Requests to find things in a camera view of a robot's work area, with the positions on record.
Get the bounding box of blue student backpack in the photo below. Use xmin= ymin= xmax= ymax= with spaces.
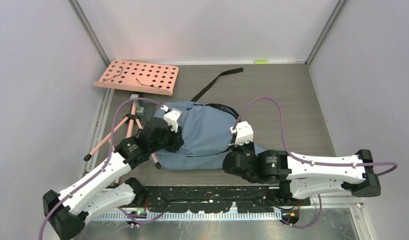
xmin=150 ymin=67 xmax=267 ymax=171

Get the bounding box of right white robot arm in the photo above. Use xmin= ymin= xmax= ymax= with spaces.
xmin=222 ymin=143 xmax=381 ymax=206

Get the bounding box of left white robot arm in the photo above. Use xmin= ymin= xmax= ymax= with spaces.
xmin=42 ymin=117 xmax=184 ymax=240

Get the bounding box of green tape piece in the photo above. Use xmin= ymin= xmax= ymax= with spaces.
xmin=254 ymin=60 xmax=268 ymax=65

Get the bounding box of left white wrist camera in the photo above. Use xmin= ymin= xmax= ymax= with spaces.
xmin=160 ymin=105 xmax=182 ymax=133

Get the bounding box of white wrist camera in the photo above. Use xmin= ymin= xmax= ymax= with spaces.
xmin=160 ymin=105 xmax=182 ymax=133
xmin=229 ymin=121 xmax=254 ymax=147

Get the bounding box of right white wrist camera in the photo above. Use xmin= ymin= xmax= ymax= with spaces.
xmin=229 ymin=121 xmax=254 ymax=147

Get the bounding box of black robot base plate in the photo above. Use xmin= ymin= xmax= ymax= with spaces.
xmin=127 ymin=185 xmax=311 ymax=214

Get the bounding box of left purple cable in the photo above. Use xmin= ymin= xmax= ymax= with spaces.
xmin=38 ymin=97 xmax=169 ymax=240

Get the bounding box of purple cable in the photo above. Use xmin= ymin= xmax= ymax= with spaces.
xmin=38 ymin=97 xmax=169 ymax=240
xmin=231 ymin=96 xmax=399 ymax=230

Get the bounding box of white ribbed cable duct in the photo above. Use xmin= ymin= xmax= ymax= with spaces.
xmin=93 ymin=210 xmax=282 ymax=222

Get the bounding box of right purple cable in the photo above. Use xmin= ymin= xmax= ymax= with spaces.
xmin=231 ymin=96 xmax=399 ymax=230

